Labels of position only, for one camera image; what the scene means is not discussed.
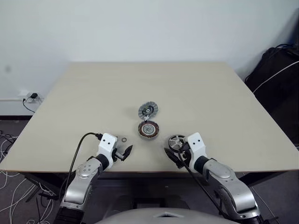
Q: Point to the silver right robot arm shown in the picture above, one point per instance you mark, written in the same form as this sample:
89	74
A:
231	186

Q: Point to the white wall socket strip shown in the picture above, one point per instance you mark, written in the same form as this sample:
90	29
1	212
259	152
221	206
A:
28	95

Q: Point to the motor stator with copper windings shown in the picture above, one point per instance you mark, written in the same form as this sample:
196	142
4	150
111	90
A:
148	129

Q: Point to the black table frame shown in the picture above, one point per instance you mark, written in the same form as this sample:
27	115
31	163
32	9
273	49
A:
130	178

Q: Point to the grey rounded robot torso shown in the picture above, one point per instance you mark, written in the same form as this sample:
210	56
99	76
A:
163	215

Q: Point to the silver motor rotor disc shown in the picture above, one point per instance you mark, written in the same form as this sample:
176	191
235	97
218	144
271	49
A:
148	110

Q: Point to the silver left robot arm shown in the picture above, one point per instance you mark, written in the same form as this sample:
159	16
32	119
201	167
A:
79	184

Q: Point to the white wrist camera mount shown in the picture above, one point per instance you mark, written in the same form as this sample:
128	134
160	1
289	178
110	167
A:
107	142
197	144

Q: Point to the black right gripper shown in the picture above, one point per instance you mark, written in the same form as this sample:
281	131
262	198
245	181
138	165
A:
186	161

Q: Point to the silver spoked motor rotor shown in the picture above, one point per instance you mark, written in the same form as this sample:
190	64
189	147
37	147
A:
175	142

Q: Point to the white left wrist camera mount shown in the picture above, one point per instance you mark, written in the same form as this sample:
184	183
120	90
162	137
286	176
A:
107	142

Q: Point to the black bag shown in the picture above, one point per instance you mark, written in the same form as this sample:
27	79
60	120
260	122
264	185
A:
278	93

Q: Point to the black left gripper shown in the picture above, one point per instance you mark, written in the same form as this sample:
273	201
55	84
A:
118	154

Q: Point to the black power adapter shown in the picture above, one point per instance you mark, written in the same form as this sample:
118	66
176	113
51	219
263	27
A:
34	96

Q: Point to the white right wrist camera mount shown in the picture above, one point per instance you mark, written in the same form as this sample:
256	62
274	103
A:
197	144

